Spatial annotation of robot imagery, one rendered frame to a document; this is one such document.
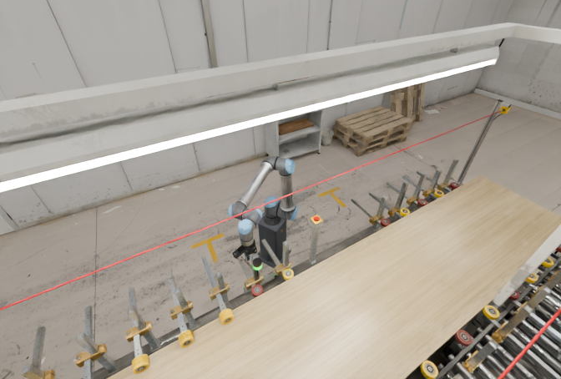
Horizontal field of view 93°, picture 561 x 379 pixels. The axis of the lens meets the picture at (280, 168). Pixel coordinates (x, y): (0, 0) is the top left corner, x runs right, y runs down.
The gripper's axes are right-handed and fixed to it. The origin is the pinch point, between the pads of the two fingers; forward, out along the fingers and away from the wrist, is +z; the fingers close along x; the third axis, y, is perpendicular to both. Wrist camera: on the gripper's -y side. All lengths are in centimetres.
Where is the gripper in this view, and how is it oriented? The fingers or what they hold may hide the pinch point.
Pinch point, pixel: (246, 260)
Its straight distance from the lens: 202.4
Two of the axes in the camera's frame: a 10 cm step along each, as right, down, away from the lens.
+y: 8.7, -3.0, 4.0
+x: -5.0, -5.1, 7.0
